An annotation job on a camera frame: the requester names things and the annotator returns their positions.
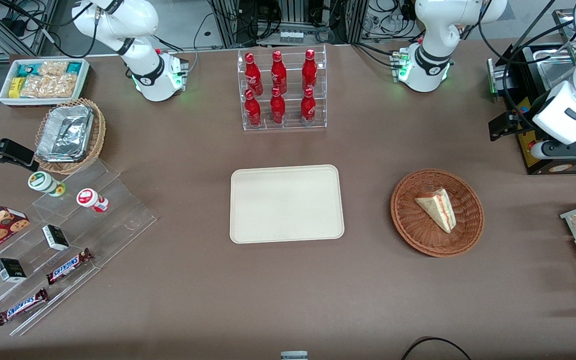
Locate Snickers chocolate bar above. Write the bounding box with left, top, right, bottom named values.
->
left=46, top=248, right=94, bottom=286
left=0, top=288, right=50, bottom=326

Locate silver foil tray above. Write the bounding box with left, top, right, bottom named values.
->
left=35, top=104, right=95, bottom=164

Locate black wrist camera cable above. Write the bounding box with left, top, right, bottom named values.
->
left=500, top=20, right=576, bottom=132

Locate brown round wicker basket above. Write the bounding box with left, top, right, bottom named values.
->
left=390, top=168, right=485, bottom=258

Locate black countertop appliance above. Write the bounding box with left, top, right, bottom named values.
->
left=487, top=9, right=576, bottom=176

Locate tan wicker basket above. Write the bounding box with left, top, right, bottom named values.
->
left=34, top=97, right=107, bottom=175

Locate clear acrylic stepped display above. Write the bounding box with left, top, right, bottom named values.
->
left=0, top=159, right=158, bottom=337

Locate black floor cable loop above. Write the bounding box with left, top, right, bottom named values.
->
left=400, top=337, right=474, bottom=360

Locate clear acrylic bottle rack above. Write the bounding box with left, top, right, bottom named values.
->
left=237, top=44, right=328, bottom=132

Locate red lid yogurt bottle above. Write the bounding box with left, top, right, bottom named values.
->
left=76, top=188, right=110, bottom=214

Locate triangular sandwich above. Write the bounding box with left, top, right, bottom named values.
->
left=414, top=188, right=455, bottom=234

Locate white rectangular snack bin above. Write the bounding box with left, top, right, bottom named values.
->
left=0, top=57, right=91, bottom=108

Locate red cola bottle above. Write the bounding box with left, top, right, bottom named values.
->
left=270, top=50, right=288, bottom=95
left=300, top=87, right=317, bottom=126
left=269, top=86, right=287, bottom=125
left=244, top=52, right=264, bottom=96
left=244, top=89, right=263, bottom=128
left=302, top=48, right=318, bottom=93

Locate aluminium frame rack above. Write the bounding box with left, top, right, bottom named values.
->
left=210, top=0, right=369, bottom=49

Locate small black box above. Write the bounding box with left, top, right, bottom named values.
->
left=42, top=224, right=70, bottom=252
left=0, top=258, right=27, bottom=284

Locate beige rectangular tray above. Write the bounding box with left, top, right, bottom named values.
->
left=229, top=164, right=345, bottom=245

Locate clear bag of crackers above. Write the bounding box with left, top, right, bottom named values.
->
left=20, top=74, right=78, bottom=99
left=38, top=60, right=70, bottom=77

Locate green lid yogurt bottle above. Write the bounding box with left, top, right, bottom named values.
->
left=28, top=171, right=67, bottom=198

